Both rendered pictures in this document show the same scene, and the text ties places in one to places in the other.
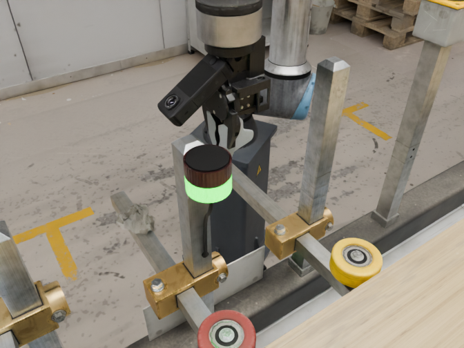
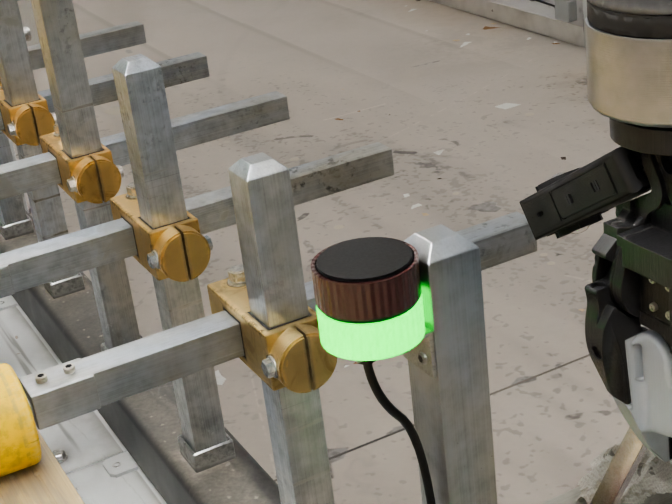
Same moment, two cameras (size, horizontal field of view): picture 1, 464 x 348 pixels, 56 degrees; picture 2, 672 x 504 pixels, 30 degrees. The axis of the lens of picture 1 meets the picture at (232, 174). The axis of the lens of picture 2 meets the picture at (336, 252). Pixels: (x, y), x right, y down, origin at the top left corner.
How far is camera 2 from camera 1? 0.78 m
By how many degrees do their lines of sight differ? 81
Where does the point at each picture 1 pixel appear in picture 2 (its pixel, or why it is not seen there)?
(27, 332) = (250, 350)
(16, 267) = (251, 233)
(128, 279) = not seen: outside the picture
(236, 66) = (658, 183)
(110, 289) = not seen: outside the picture
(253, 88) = (654, 264)
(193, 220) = (419, 425)
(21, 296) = (254, 286)
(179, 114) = (527, 207)
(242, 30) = (598, 70)
